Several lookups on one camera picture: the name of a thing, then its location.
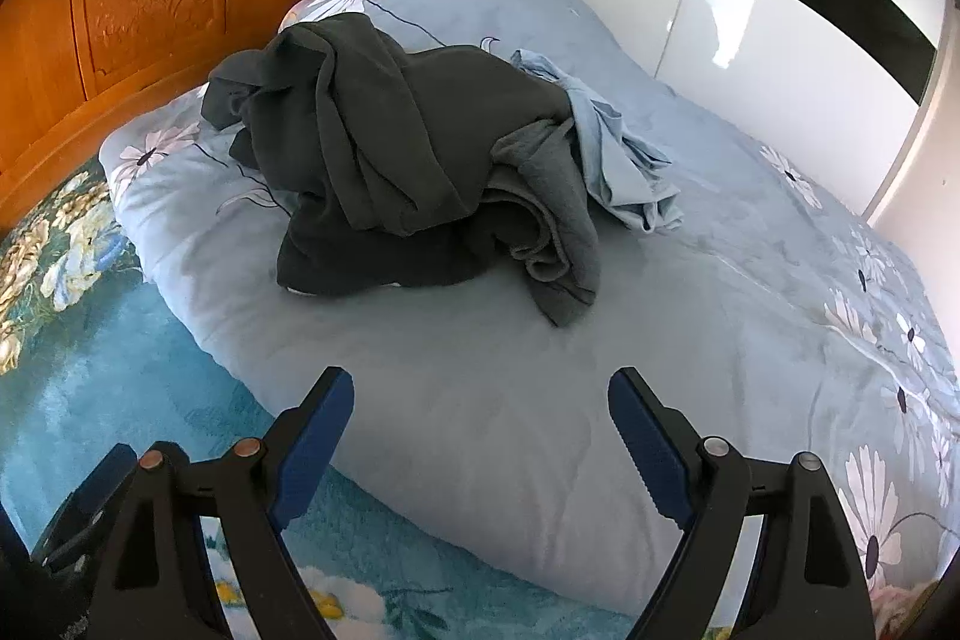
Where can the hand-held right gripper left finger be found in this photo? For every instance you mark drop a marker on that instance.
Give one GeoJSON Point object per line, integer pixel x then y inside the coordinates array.
{"type": "Point", "coordinates": [319, 437]}

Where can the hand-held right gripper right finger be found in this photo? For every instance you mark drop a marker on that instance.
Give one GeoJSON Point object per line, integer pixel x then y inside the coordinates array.
{"type": "Point", "coordinates": [645, 437]}

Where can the grey ribbed garment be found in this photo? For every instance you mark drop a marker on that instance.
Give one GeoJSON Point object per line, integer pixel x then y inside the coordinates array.
{"type": "Point", "coordinates": [555, 212]}

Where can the dark grey garment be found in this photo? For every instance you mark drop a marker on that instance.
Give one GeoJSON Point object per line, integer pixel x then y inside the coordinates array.
{"type": "Point", "coordinates": [360, 145]}

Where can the teal floral bedsheet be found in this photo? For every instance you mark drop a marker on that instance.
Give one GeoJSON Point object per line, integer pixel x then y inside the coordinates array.
{"type": "Point", "coordinates": [112, 370]}

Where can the light blue floral duvet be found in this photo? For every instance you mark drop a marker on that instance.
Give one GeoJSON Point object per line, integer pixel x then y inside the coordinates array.
{"type": "Point", "coordinates": [487, 385]}

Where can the light blue garment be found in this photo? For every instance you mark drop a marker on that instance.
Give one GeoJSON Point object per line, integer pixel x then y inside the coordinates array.
{"type": "Point", "coordinates": [622, 168]}

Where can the orange wooden headboard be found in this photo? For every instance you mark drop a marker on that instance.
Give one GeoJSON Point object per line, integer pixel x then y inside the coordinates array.
{"type": "Point", "coordinates": [150, 10]}

